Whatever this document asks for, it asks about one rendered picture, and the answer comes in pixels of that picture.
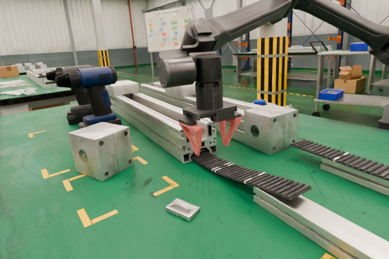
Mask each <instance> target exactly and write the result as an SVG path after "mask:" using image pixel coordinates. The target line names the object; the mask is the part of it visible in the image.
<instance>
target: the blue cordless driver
mask: <svg viewBox="0 0 389 259"><path fill-rule="evenodd" d="M117 79H118V76H117V73H116V70H115V68H114V67H112V66H109V67H108V66H102V67H96V68H84V69H77V71H76V70H71V71H67V73H65V74H63V75H60V76H57V77H55V81H52V82H45V83H46V84H54V83H56V85H57V87H65V88H70V89H71V90H76V89H80V88H81V89H86V90H84V94H85V97H86V99H87V100H89V101H90V104H91V108H92V110H93V115H89V116H85V117H83V122H81V123H79V124H78V129H81V128H85V127H88V126H91V125H94V124H97V123H100V122H105V123H111V124H116V125H122V122H121V119H119V118H117V117H116V114H114V113H112V109H111V105H112V104H111V100H110V98H109V94H108V91H107V89H106V88H104V87H103V86H108V85H111V84H115V83H116V82H117Z"/></svg>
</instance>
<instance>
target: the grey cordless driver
mask: <svg viewBox="0 0 389 259"><path fill-rule="evenodd" d="M95 67H96V66H94V65H92V66H90V65H78V66H65V67H64V68H62V67H61V68H56V69H55V70H53V71H50V72H46V76H38V78H44V77H46V78H47V80H51V81H55V77H57V76H60V75H63V74H65V73H67V71H71V70H76V71H77V69H84V68H95ZM84 90H86V89H81V88H80V89H76V90H72V91H74V93H75V96H76V99H77V102H78V104H75V105H71V108H70V109H69V110H68V111H67V120H68V124H69V125H74V124H79V123H81V122H83V117H85V116H89V115H93V110H92V108H91V104H90V101H89V100H87V99H86V97H85V94H84Z"/></svg>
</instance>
